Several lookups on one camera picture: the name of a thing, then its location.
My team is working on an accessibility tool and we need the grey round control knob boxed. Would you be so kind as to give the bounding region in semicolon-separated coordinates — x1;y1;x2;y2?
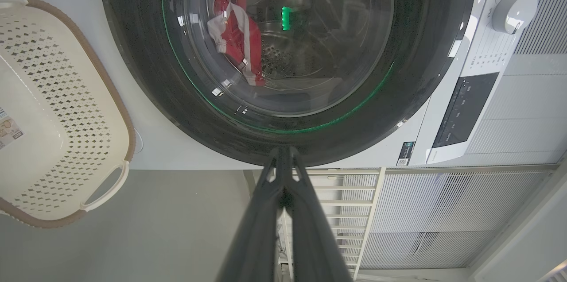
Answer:
492;0;539;35

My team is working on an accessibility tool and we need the perforated steel washer drum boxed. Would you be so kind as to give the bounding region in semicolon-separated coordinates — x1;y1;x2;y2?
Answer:
186;0;395;116

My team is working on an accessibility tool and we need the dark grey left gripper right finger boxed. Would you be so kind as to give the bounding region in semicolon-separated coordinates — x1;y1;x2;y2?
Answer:
283;147;355;282

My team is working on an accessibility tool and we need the black washing machine control panel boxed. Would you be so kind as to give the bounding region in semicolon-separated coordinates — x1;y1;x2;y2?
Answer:
432;72;500;149

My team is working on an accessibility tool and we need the white metal slatted rack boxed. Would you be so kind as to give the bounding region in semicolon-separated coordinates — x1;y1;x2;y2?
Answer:
252;168;387;280

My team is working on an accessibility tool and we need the white front-load washing machine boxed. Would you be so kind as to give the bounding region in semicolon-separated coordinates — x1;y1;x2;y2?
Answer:
0;0;554;171

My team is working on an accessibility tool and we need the black round glass washer door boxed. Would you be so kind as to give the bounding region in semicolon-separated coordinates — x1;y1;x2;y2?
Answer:
97;0;479;167

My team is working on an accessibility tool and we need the paper product label sticker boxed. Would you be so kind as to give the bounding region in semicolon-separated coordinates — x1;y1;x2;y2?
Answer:
0;107;25;150

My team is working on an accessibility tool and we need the cream perforated laundry basket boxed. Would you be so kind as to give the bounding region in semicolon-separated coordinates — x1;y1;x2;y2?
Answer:
0;0;136;228

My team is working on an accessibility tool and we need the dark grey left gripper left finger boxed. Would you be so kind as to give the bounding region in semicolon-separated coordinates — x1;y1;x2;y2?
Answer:
216;147;284;282

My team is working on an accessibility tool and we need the black QR code sticker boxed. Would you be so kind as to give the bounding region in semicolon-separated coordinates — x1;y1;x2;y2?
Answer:
396;141;416;166

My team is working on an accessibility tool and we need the red garment with white trim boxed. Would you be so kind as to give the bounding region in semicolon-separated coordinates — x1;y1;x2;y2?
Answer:
207;0;266;87

